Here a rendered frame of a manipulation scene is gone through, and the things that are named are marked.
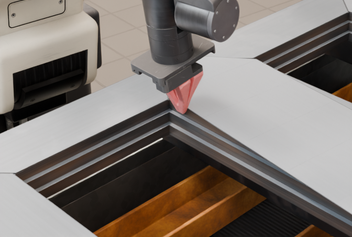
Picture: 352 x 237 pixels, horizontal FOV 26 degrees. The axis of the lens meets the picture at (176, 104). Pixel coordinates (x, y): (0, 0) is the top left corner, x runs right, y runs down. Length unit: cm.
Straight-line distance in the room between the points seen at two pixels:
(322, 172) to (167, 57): 25
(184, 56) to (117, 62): 208
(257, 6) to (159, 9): 265
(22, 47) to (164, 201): 45
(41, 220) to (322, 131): 40
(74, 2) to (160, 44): 54
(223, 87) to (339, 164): 24
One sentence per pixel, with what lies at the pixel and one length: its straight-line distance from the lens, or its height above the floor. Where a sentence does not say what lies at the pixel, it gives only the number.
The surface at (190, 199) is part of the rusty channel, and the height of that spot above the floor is 68.
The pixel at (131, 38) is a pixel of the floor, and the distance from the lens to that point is 328.
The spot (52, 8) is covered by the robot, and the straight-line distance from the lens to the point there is 148.
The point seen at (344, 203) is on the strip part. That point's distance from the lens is 92.
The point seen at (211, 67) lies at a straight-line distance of 118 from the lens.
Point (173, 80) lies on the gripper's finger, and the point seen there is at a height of 94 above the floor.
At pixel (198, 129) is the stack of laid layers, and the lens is 106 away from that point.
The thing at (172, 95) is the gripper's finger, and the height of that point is 88.
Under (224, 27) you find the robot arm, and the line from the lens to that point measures 93.
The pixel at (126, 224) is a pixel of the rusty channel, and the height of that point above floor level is 71.
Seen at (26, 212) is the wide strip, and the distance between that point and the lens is 90.
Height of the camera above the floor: 142
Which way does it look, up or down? 31 degrees down
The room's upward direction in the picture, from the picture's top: straight up
